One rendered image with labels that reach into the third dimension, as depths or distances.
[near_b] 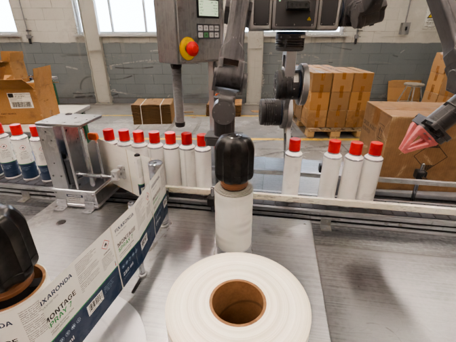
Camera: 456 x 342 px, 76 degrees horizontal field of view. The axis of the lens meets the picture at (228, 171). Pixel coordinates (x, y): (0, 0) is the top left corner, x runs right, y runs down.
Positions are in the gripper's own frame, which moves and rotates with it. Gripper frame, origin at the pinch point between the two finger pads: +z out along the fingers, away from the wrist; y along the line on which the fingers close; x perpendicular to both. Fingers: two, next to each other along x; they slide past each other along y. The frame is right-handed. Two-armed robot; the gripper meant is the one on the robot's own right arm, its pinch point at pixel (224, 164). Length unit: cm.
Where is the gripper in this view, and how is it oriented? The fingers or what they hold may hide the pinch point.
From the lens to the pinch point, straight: 84.7
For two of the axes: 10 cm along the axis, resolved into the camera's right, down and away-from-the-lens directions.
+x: 1.5, -4.0, 9.1
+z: -0.1, 9.2, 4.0
